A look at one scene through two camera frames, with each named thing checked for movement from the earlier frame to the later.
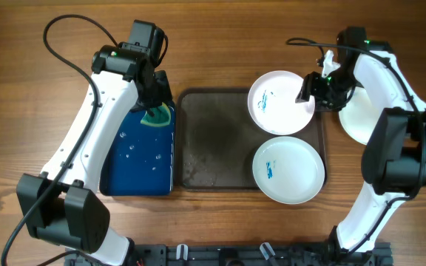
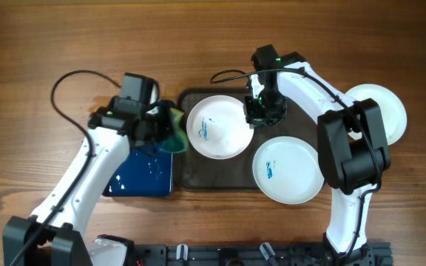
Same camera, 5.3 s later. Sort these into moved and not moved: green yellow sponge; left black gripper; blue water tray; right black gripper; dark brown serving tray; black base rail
Moved: left black gripper; right black gripper; green yellow sponge
Not moved: dark brown serving tray; blue water tray; black base rail
